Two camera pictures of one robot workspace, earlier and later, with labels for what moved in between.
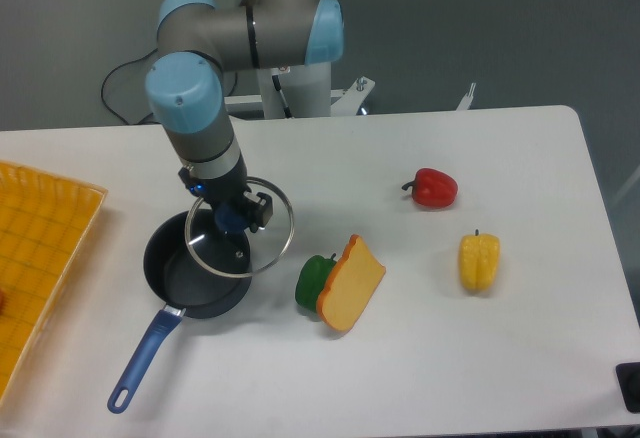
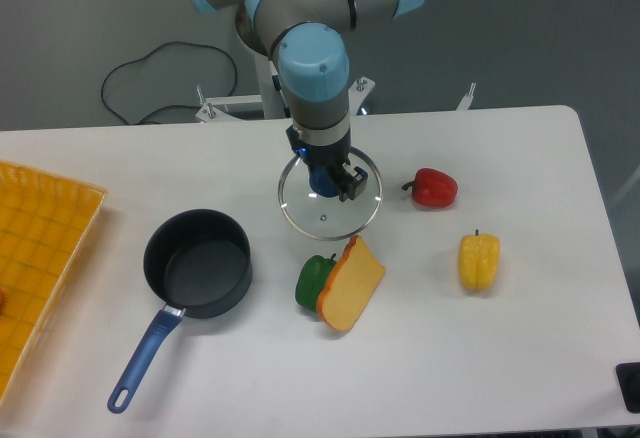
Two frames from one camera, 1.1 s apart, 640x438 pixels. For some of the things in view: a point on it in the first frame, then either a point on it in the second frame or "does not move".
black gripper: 232,187 → 332,157
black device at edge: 628,378 does not move
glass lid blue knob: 220,236 → 321,218
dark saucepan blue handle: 186,288 does not move
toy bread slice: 351,287 does not move
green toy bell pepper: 311,279 does not move
